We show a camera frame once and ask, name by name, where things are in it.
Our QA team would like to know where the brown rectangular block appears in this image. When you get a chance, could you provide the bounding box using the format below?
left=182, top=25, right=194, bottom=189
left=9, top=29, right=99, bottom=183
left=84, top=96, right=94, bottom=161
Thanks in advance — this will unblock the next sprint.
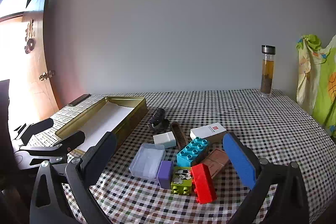
left=201, top=148, right=231, bottom=179

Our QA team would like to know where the purple block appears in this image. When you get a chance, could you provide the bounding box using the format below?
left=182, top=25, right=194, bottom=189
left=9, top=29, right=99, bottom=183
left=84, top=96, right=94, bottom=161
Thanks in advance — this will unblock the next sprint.
left=157, top=160, right=174, bottom=190

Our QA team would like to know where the black remote control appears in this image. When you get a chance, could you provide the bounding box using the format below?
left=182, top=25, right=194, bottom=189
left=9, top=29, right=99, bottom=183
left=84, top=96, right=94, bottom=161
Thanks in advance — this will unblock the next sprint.
left=67, top=94, right=91, bottom=107

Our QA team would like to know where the glass tea bottle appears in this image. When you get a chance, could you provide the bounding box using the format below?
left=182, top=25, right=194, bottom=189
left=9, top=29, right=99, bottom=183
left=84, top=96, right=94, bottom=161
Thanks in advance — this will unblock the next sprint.
left=260, top=45, right=276, bottom=98

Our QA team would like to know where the gold metal tin box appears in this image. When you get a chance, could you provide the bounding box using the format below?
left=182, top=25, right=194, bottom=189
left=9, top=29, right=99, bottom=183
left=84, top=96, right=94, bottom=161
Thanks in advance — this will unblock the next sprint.
left=54, top=96, right=148, bottom=153

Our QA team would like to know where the green printed cloth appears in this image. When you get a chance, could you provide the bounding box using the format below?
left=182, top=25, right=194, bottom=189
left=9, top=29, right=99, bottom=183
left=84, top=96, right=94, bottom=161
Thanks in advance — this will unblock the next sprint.
left=296, top=34, right=336, bottom=138

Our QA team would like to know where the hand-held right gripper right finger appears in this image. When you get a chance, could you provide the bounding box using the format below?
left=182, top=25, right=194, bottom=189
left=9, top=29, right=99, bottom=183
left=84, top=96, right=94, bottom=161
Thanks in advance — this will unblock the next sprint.
left=223, top=132, right=310, bottom=224

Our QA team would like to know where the brass door handle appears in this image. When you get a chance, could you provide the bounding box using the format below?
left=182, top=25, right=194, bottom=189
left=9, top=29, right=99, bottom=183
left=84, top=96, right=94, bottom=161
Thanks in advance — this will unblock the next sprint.
left=39, top=70, right=55, bottom=81

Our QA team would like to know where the clear plastic box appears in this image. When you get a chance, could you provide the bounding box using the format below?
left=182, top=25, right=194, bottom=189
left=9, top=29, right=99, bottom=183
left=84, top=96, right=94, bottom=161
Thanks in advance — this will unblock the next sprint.
left=129, top=143, right=166, bottom=179

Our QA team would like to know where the white plug charger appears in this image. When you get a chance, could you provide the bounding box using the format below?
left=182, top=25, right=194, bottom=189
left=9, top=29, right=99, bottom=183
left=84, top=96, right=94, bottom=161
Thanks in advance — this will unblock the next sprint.
left=153, top=132, right=177, bottom=149

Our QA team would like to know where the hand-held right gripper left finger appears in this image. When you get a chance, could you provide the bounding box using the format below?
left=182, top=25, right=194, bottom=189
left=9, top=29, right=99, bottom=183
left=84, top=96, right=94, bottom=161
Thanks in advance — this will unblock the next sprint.
left=30, top=132, right=118, bottom=224

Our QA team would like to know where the green brick with football print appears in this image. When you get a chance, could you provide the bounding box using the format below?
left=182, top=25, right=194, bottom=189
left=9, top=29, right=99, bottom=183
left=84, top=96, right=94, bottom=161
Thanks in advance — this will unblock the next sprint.
left=171, top=167, right=195, bottom=196

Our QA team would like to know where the teal building brick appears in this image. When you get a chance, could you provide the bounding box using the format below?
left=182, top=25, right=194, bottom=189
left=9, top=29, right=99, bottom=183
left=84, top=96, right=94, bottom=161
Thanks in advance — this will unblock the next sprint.
left=176, top=137, right=210, bottom=167

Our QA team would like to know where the red building brick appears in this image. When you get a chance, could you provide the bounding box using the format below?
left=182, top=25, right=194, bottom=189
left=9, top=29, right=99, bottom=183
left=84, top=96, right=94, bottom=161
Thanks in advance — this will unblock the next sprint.
left=191, top=164, right=218, bottom=204

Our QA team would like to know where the white box with red label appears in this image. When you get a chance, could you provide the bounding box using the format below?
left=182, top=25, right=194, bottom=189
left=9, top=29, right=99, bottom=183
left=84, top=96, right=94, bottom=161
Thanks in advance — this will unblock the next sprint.
left=190, top=123, right=227, bottom=143

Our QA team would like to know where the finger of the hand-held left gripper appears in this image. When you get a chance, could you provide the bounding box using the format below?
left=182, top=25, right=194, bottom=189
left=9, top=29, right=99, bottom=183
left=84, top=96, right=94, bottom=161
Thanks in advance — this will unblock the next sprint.
left=20, top=131, right=86, bottom=165
left=13, top=118, right=54, bottom=145

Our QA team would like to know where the black hair clip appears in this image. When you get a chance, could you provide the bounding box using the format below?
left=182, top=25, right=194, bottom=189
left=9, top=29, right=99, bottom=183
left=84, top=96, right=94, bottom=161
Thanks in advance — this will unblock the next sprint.
left=147, top=109, right=171, bottom=132

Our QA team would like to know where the checkered tablecloth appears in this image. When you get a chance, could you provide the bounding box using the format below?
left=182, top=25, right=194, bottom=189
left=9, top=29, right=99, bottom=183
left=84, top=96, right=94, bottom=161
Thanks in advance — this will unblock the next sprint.
left=14, top=89, right=336, bottom=224

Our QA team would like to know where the wooden door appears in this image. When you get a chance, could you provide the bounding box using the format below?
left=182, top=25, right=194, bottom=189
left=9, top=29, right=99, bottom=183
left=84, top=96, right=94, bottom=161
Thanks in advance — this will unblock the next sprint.
left=0, top=0, right=57, bottom=122

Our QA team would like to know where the hanging door ornament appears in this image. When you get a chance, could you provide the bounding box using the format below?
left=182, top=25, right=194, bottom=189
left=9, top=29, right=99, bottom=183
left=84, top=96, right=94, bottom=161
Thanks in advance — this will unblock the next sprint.
left=24, top=19, right=36, bottom=54

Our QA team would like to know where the brown wooden comb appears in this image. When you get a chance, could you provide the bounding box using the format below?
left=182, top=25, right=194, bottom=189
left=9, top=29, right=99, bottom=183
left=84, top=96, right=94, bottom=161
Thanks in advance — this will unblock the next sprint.
left=170, top=122, right=189, bottom=149

